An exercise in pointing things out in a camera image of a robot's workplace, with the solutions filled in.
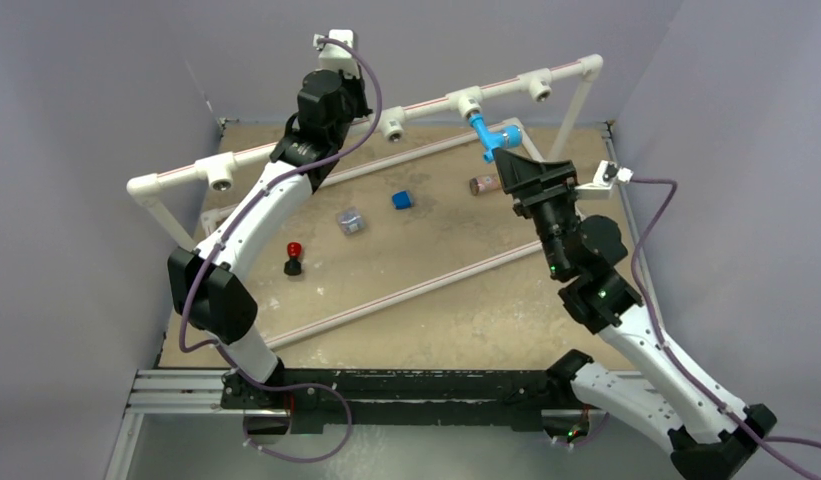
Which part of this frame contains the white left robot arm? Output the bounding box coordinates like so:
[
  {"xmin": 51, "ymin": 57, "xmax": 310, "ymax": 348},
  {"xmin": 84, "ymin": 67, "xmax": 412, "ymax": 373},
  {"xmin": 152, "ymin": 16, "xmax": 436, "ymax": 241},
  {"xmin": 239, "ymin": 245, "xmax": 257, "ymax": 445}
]
[{"xmin": 167, "ymin": 69, "xmax": 380, "ymax": 409}]

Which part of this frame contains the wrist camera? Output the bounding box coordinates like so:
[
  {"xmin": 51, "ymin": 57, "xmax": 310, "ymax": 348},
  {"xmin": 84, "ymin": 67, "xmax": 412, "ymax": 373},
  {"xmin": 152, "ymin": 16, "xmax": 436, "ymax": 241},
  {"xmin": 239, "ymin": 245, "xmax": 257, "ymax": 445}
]
[
  {"xmin": 576, "ymin": 160, "xmax": 633, "ymax": 201},
  {"xmin": 313, "ymin": 29, "xmax": 360, "ymax": 79}
]

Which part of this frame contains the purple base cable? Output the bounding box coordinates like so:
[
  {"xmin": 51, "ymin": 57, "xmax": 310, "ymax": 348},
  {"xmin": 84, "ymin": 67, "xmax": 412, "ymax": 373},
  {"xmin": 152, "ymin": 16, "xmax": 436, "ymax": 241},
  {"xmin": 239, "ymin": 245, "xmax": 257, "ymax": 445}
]
[{"xmin": 242, "ymin": 387, "xmax": 354, "ymax": 466}]

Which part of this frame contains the white PVC pipe frame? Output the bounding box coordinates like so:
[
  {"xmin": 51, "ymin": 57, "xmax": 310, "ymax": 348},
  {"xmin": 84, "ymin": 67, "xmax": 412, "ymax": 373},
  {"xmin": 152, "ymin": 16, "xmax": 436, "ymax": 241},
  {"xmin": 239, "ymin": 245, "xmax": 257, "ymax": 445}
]
[{"xmin": 125, "ymin": 54, "xmax": 605, "ymax": 350}]

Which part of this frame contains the clear box of clips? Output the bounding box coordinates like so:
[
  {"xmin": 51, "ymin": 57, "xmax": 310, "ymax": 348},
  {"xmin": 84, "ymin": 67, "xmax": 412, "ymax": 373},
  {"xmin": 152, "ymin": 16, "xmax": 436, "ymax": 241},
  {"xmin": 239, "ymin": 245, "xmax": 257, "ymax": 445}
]
[{"xmin": 336, "ymin": 207, "xmax": 366, "ymax": 236}]

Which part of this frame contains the pink capped candy bottle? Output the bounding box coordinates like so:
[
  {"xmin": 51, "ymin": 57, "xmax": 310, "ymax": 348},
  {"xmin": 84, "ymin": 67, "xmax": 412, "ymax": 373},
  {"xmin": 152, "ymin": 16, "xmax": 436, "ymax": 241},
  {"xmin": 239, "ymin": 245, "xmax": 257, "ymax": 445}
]
[{"xmin": 468, "ymin": 174, "xmax": 501, "ymax": 196}]

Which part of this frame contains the blue water faucet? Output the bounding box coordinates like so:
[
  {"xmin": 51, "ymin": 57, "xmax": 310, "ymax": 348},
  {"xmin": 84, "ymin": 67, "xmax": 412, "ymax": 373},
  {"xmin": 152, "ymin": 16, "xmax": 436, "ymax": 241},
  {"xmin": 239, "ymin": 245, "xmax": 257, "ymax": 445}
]
[{"xmin": 467, "ymin": 112, "xmax": 523, "ymax": 164}]

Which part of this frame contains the red black stamp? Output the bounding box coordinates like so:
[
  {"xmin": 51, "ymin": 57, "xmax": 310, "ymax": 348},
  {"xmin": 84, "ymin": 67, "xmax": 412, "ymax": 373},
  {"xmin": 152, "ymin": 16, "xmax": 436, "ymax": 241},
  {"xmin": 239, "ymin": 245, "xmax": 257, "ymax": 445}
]
[{"xmin": 283, "ymin": 242, "xmax": 303, "ymax": 276}]

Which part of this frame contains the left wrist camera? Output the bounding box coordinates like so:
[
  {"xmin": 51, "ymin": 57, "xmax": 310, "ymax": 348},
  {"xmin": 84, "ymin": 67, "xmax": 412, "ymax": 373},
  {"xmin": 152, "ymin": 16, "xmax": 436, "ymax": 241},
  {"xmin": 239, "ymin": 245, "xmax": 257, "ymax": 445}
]
[{"xmin": 313, "ymin": 29, "xmax": 360, "ymax": 79}]

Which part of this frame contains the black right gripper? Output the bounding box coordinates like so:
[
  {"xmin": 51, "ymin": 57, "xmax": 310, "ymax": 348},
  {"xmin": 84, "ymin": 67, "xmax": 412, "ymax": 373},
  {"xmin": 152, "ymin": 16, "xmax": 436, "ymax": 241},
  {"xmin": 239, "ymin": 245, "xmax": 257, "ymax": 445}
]
[{"xmin": 491, "ymin": 149, "xmax": 580, "ymax": 278}]

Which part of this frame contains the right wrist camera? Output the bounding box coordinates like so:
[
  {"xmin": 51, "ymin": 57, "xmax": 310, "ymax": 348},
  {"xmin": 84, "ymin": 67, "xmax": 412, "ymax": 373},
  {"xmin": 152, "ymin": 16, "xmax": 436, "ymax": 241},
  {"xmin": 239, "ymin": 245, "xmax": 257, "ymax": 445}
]
[{"xmin": 576, "ymin": 160, "xmax": 633, "ymax": 201}]

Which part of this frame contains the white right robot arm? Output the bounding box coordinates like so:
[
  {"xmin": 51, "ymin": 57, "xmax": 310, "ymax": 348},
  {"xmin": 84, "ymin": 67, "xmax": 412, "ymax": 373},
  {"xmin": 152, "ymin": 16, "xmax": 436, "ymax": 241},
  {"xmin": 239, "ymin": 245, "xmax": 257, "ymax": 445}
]
[{"xmin": 490, "ymin": 148, "xmax": 777, "ymax": 479}]

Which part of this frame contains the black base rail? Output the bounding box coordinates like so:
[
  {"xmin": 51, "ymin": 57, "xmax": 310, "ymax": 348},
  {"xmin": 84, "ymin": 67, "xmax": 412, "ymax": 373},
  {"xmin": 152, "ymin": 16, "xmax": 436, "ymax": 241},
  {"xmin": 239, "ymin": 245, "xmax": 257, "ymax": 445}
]
[{"xmin": 221, "ymin": 349, "xmax": 593, "ymax": 434}]

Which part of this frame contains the blue rectangular box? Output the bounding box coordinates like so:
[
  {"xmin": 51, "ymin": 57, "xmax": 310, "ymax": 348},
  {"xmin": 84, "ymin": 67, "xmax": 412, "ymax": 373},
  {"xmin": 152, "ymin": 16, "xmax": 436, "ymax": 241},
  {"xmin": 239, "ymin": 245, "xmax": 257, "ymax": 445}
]
[{"xmin": 391, "ymin": 190, "xmax": 414, "ymax": 210}]

